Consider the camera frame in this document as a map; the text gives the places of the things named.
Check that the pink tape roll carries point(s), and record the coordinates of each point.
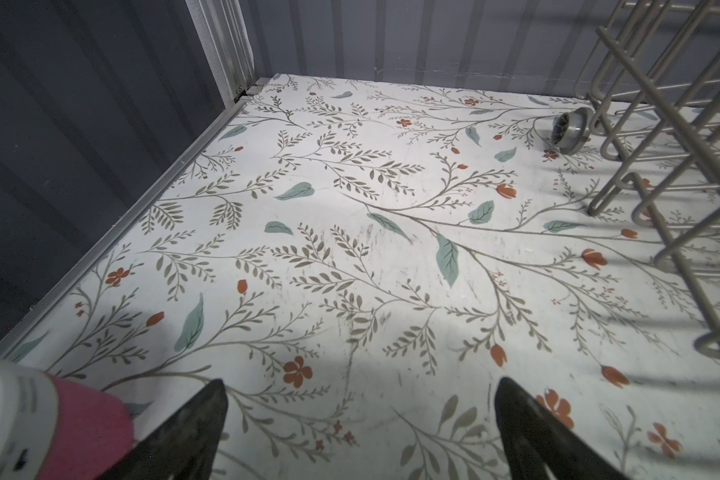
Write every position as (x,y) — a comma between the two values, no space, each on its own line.
(52,428)

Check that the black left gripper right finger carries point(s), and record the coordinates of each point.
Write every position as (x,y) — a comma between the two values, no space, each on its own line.
(539,446)

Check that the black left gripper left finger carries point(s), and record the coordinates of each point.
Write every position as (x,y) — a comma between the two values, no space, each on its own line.
(184,446)

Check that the grey wire dish rack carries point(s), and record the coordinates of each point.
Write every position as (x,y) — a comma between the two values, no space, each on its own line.
(651,98)

